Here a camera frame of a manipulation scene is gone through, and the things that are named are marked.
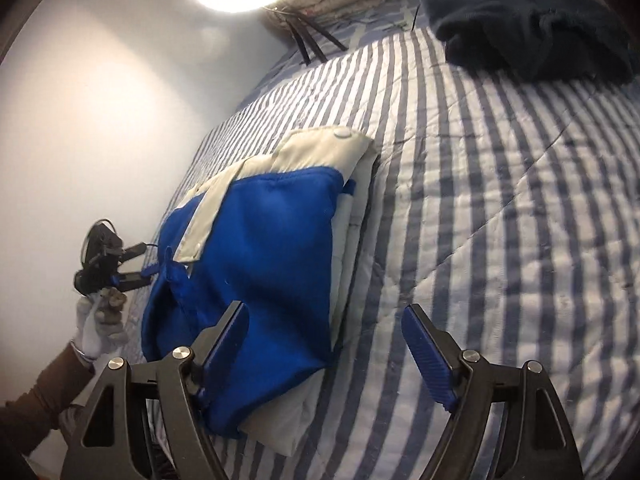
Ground blue patterned bed sheet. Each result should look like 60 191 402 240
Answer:
260 0 451 61

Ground person's left hand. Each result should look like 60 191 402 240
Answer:
75 287 131 361

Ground dark folded clothes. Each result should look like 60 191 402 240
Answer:
420 0 632 83

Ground person's left forearm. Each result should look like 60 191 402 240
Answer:
0 342 96 456

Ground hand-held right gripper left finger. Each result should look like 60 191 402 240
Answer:
60 300 251 480

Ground beige and blue work jacket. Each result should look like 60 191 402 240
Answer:
140 127 378 456

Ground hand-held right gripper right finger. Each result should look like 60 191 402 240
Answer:
401 304 585 480

